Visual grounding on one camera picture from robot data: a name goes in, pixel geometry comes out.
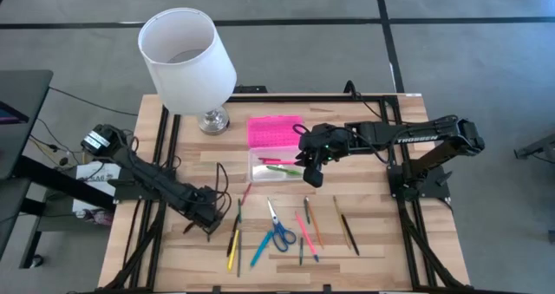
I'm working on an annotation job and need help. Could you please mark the tablet screen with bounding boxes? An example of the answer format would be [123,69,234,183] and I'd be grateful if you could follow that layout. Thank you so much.
[0,101,30,126]

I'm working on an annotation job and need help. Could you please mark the light green pen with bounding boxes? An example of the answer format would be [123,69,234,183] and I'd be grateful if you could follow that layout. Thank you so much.
[264,165,304,177]

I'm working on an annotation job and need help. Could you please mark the black power brick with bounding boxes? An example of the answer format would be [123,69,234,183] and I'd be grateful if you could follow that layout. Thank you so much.
[232,84,269,95]

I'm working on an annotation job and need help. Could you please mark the white shade silver table lamp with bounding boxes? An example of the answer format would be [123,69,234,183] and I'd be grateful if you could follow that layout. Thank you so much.
[137,7,238,137]

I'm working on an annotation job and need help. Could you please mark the blue handled scissors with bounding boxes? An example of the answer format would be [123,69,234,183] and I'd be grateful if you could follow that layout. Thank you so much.
[265,196,298,253]

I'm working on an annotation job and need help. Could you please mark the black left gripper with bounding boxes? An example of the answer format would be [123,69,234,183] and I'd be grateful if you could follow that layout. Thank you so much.
[181,185,226,243]

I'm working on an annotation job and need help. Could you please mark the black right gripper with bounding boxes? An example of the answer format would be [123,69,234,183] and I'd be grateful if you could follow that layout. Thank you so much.
[296,122,352,189]

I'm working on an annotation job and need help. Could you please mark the black side desk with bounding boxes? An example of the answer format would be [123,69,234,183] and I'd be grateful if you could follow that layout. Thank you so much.
[0,69,118,270]

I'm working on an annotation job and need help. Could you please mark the yellow pencil green ferrule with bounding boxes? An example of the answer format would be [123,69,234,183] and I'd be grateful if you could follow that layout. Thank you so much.
[331,194,352,251]

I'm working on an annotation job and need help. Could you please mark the pink pencil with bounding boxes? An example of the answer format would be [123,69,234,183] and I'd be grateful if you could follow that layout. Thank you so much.
[294,211,321,263]

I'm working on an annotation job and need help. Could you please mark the clear supply box pink lid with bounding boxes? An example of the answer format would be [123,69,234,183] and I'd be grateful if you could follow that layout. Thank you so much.
[246,114,305,184]

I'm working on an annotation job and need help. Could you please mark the yellow highlighter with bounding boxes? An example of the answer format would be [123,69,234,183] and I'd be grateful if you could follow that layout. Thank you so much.
[226,229,241,272]

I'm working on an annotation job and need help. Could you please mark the blue clip-on pen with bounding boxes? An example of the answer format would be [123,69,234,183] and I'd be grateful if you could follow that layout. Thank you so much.
[249,229,275,268]

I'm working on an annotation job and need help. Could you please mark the orange pencil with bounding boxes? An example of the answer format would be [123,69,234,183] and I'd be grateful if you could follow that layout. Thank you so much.
[306,201,325,250]

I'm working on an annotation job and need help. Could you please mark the black pencil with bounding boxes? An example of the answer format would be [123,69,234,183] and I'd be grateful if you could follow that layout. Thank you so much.
[340,213,361,258]

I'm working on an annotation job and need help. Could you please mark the grey pen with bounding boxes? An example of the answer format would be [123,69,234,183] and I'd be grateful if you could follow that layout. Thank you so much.
[236,228,243,279]

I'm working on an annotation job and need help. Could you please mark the white cardboard box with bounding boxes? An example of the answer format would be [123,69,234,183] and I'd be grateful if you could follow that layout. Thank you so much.
[71,161,122,215]

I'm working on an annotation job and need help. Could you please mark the black marker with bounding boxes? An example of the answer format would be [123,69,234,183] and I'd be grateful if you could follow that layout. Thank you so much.
[225,213,241,258]

